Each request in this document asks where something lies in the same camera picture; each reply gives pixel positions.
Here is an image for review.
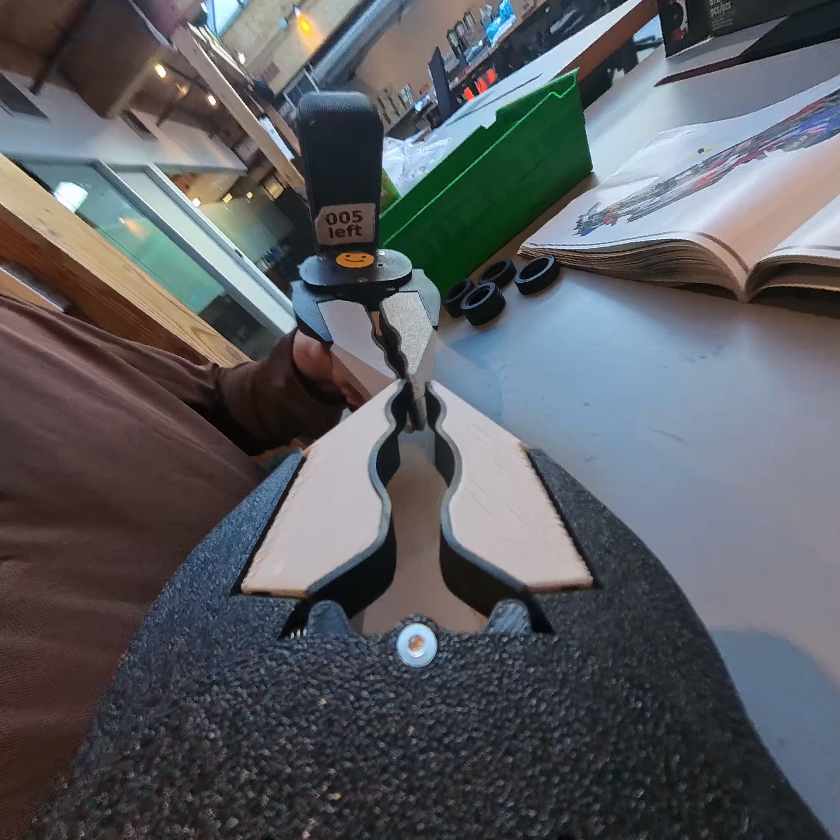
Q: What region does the grey desk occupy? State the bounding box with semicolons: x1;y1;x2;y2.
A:
262;13;840;821

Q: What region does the wooden post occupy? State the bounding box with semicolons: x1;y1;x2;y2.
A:
0;154;253;368

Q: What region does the green plastic bin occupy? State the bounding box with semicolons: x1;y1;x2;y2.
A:
379;67;595;298

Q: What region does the open instruction booklet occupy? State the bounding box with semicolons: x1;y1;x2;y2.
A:
518;88;840;304

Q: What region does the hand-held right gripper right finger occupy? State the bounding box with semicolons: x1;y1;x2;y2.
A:
427;379;596;595

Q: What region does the clear plastic bag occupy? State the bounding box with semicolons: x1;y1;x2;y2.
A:
382;134;455;196

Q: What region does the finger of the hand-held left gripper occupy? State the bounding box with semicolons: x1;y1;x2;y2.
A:
318;300;408;403
379;292;437;388

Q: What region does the person's left forearm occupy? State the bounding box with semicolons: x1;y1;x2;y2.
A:
98;328;342;457

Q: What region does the person's left hand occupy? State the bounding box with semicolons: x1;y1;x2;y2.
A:
292;331;367;408

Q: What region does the neighbouring grey table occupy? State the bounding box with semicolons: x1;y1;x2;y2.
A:
446;0;659;122

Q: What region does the black toy car box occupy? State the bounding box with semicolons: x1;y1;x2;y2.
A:
656;0;840;61

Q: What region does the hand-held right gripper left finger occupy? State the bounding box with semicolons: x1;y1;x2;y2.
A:
240;379;403;601

